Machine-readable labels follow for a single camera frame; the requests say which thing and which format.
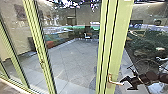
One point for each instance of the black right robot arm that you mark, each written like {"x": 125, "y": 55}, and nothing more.
{"x": 158, "y": 77}

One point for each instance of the outdoor patio chair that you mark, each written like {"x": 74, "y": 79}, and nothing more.
{"x": 87, "y": 35}

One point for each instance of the green framed glass door wall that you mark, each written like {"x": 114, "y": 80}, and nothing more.
{"x": 113, "y": 43}

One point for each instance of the green garden shrubs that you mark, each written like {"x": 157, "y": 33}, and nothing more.
{"x": 146, "y": 41}

